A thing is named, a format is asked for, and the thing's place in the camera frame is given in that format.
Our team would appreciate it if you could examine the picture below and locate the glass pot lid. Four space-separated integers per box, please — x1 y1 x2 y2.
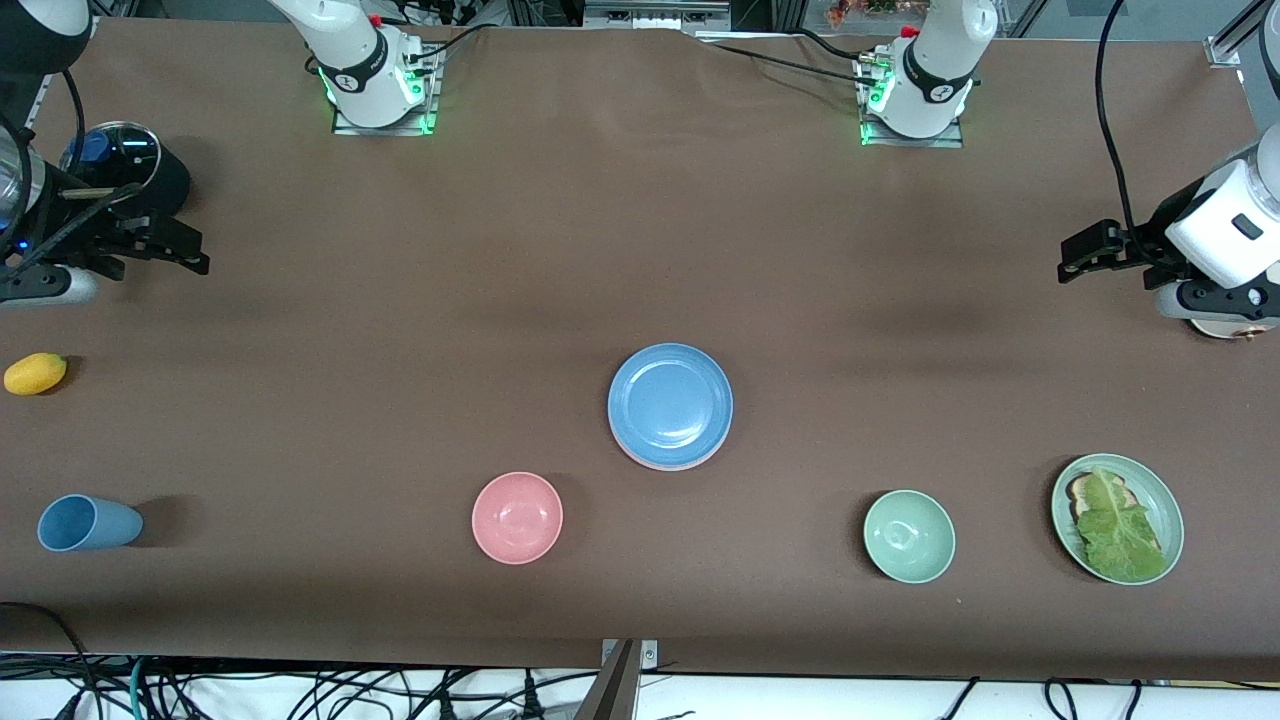
60 120 163 191

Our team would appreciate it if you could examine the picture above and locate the pink plate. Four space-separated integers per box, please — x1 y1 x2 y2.
612 432 729 473

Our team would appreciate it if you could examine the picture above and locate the thick black cable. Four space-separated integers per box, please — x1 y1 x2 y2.
0 601 101 720

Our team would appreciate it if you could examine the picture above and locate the black pot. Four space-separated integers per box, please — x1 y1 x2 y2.
58 120 193 219

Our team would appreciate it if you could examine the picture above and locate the dried flower bunch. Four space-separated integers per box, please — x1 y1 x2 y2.
824 0 926 28

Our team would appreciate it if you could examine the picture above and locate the green plate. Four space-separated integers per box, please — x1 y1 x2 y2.
1050 453 1186 586

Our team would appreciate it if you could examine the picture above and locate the aluminium frame profile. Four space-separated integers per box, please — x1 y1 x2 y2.
1204 0 1280 71

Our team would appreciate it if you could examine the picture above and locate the grey beam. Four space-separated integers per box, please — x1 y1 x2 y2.
572 640 643 720

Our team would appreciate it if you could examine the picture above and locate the blue cup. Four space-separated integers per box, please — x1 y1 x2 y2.
37 494 144 553

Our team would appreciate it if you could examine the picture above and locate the blue plate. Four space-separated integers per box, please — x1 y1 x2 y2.
607 343 734 466

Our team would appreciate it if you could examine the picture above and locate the brown table cover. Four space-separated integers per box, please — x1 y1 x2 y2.
0 15 1280 683

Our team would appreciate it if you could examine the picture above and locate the green bowl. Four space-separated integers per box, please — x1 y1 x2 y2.
863 489 957 584

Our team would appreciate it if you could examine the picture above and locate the beige round board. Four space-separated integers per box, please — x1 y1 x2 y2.
1187 317 1280 344

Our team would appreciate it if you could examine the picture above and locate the yellow lemon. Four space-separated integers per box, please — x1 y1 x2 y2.
3 352 68 396

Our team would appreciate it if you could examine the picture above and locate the grey power strip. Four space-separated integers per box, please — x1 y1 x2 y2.
584 0 733 33

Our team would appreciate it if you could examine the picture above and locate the green lettuce leaf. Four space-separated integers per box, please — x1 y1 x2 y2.
1075 468 1165 582

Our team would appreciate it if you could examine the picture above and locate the pink bowl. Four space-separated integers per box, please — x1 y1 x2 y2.
471 471 564 566

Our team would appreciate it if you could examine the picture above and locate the toasted bread slice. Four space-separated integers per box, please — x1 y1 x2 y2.
1066 472 1131 523

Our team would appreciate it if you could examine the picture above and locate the black braided cable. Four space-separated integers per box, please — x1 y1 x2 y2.
0 183 143 279

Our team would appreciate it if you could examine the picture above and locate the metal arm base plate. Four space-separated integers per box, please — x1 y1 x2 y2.
858 55 965 150
330 45 442 137

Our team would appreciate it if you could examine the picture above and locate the metal table bracket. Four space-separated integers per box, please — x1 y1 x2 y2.
600 639 661 670

